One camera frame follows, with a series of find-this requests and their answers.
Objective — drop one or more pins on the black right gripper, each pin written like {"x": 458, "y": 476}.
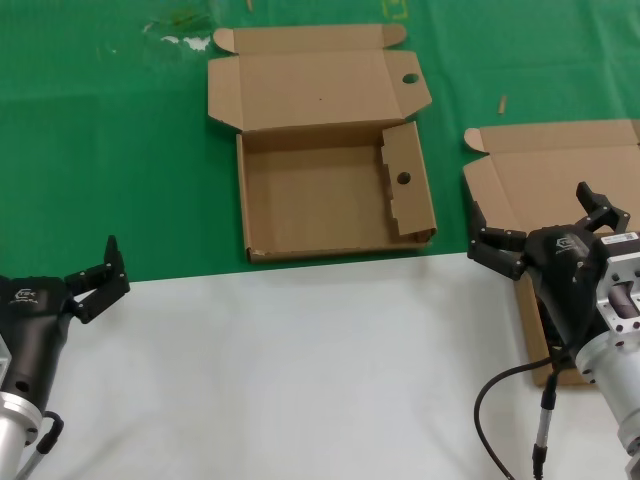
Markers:
{"x": 565, "y": 270}

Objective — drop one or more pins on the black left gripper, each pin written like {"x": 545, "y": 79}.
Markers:
{"x": 30, "y": 325}

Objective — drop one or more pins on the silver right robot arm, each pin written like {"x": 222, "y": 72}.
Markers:
{"x": 620, "y": 380}

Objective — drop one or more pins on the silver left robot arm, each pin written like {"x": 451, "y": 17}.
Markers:
{"x": 12, "y": 435}

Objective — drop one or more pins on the empty open cardboard box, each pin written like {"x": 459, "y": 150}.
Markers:
{"x": 310, "y": 90}

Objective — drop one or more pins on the green table mat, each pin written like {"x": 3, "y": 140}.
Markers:
{"x": 100, "y": 150}

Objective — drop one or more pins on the small wooden stick piece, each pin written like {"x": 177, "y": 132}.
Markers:
{"x": 501, "y": 105}

